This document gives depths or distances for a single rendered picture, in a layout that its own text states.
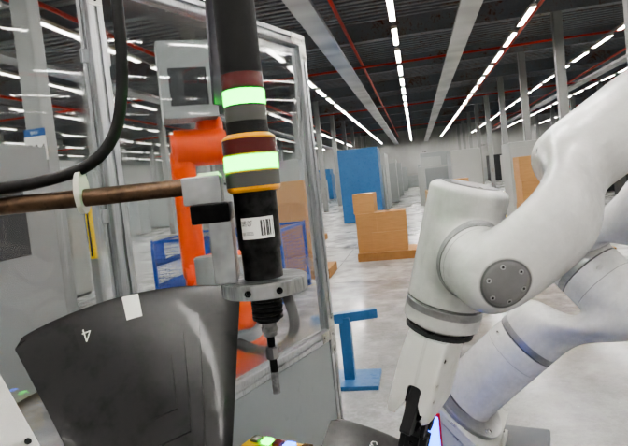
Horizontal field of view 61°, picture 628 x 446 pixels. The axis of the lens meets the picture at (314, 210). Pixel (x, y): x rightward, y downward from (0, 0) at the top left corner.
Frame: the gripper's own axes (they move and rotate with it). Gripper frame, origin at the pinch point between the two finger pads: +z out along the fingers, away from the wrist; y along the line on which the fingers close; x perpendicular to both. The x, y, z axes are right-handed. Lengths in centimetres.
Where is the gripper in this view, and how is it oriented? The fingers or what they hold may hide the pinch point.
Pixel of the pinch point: (413, 444)
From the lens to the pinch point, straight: 69.5
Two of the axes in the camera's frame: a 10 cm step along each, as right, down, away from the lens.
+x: 8.5, 2.3, -4.8
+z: -1.6, 9.7, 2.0
